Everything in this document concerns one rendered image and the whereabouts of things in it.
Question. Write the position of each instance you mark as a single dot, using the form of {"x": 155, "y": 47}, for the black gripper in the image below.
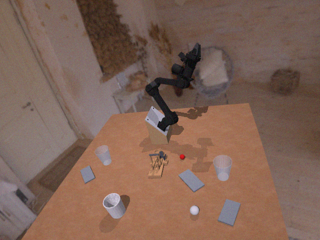
{"x": 193, "y": 57}

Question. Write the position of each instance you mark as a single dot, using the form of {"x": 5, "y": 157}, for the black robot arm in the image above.
{"x": 183, "y": 81}

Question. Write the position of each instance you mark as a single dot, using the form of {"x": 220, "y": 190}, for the white ball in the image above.
{"x": 194, "y": 210}

